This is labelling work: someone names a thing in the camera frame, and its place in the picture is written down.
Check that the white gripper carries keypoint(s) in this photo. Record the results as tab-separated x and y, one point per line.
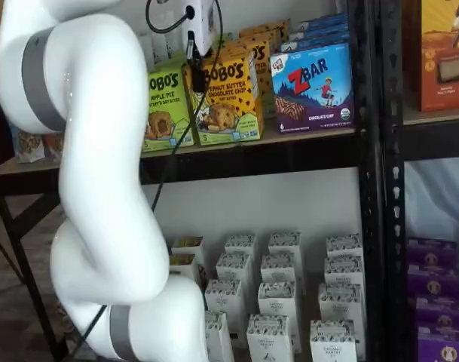
199	22

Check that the orange Bobo's peanut butter box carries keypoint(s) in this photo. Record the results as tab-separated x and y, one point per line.
229	94
268	25
260	75
265	37

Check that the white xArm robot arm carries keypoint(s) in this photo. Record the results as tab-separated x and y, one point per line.
101	151

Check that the small yellow Bobo's box behind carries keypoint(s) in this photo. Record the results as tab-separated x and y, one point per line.
169	60

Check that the green Bobo's apple pie box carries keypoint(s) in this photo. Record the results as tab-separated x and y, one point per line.
165	105

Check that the blue purple Zbar box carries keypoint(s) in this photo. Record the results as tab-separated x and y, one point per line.
319	31
312	86
323	20
316	41

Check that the white yellow granola box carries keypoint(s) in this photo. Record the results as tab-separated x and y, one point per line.
187	245
182	262

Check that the white patterned pantry box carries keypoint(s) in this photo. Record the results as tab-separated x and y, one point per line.
241	244
216	335
278	268
343	247
277	301
332	341
233	269
268	339
223	299
285	243
341	303
344	271

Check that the black metal shelf rack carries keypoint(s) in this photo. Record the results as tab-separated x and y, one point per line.
386	226

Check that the large orange snack box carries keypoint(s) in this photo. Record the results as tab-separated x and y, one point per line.
447	56

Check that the purple snack box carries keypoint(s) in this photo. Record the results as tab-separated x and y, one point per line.
432	250
444	311
445	345
434	281

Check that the orange label granola bag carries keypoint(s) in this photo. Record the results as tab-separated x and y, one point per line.
37	145

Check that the black shelf rail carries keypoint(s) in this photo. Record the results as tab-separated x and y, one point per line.
251	162

